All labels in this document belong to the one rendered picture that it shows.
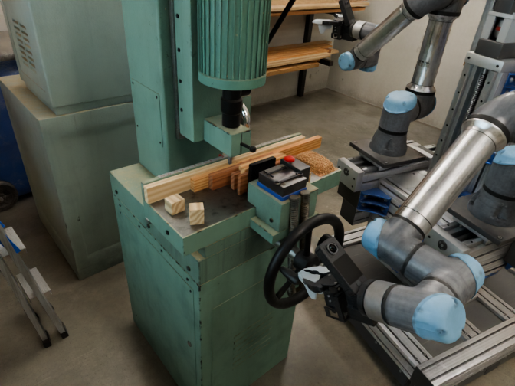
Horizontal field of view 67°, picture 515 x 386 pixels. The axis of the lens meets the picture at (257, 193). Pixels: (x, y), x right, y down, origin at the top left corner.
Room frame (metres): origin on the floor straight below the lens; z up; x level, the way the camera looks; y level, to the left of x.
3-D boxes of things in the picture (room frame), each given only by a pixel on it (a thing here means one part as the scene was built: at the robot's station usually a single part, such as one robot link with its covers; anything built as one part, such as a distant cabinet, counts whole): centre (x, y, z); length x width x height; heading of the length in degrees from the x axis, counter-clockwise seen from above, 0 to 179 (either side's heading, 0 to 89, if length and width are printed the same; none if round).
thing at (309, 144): (1.10, -0.01, 0.92); 0.54 x 0.02 x 0.04; 133
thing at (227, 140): (1.03, 0.10, 1.03); 0.14 x 0.07 x 0.09; 43
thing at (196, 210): (0.79, 0.15, 0.92); 0.04 x 0.03 x 0.05; 104
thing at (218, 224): (0.96, -0.01, 0.87); 0.61 x 0.30 x 0.06; 133
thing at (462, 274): (0.53, -0.35, 1.01); 0.11 x 0.11 x 0.08; 42
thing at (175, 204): (0.83, 0.21, 0.92); 0.04 x 0.04 x 0.04; 45
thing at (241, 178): (1.00, -0.03, 0.93); 0.22 x 0.01 x 0.06; 133
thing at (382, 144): (1.49, -0.53, 0.87); 0.15 x 0.15 x 0.10
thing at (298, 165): (0.90, -0.07, 0.99); 0.13 x 0.11 x 0.06; 133
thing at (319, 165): (1.14, -0.18, 0.92); 0.14 x 0.09 x 0.04; 43
